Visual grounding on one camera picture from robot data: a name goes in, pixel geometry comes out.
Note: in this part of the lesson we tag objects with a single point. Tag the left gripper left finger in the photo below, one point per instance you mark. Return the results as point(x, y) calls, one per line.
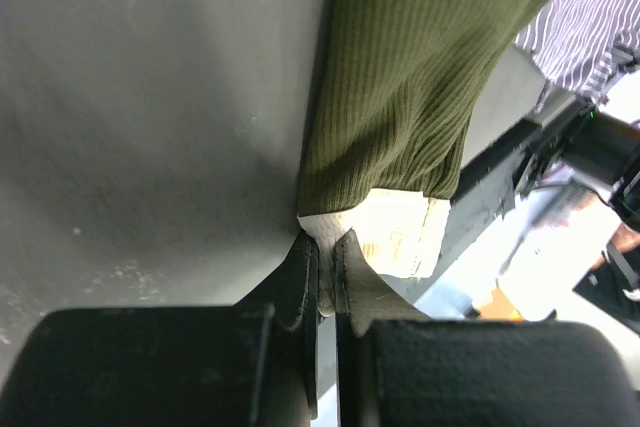
point(250, 364)

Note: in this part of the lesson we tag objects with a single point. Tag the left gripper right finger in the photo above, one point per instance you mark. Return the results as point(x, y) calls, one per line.
point(398, 367)

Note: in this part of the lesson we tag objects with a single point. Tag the olive green underwear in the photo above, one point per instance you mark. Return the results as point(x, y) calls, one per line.
point(387, 141)

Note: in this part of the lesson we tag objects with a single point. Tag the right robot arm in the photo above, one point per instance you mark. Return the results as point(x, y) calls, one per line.
point(601, 149)

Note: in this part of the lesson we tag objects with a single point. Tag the grey striped underwear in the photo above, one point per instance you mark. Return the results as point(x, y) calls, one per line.
point(579, 45)

